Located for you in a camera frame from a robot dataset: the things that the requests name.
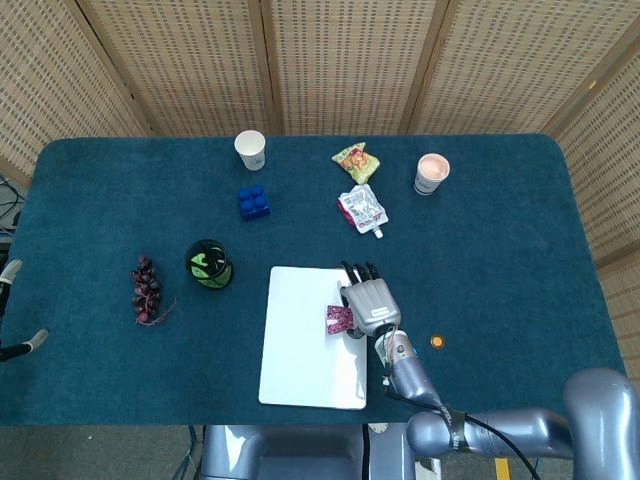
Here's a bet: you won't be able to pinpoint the left black grey robot hand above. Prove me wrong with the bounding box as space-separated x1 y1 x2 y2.
0 258 50 363

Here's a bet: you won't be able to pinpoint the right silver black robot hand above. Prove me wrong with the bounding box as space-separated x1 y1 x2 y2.
338 260 404 342

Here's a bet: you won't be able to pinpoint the pink snack packet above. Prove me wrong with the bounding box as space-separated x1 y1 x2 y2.
324 303 354 338

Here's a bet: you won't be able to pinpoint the white rectangular board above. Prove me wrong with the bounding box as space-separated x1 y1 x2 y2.
257 265 369 412

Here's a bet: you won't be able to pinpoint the white spouted drink pouch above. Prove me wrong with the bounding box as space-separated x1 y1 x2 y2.
337 183 390 240

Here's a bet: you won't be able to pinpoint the purple grape bunch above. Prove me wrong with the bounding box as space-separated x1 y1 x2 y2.
130 255 178 327

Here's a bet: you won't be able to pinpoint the green snack bag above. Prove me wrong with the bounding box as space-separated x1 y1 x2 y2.
330 141 381 185

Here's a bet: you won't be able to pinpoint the paper cup with pink filling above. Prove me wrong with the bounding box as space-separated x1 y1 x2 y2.
413 153 451 196

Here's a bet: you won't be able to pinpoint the blue building block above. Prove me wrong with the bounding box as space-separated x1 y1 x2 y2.
237 183 272 222

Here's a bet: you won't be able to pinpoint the blue felt table cover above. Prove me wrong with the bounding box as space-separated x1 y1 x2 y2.
0 133 632 428

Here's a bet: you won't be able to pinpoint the grey robot torso base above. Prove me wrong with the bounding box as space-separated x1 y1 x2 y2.
198 423 417 480

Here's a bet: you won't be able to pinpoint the empty white paper cup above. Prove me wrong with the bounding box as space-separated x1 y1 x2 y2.
233 130 267 172

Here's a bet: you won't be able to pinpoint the bamboo folding screen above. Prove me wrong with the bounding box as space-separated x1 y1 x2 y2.
0 0 640 321

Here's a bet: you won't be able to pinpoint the black background cables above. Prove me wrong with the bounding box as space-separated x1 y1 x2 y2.
0 174 25 241

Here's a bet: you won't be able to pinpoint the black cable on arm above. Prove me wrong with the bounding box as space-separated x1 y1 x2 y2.
382 373 544 480

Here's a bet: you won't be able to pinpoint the grey cables beside base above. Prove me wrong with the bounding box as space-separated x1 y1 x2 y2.
172 424 203 480

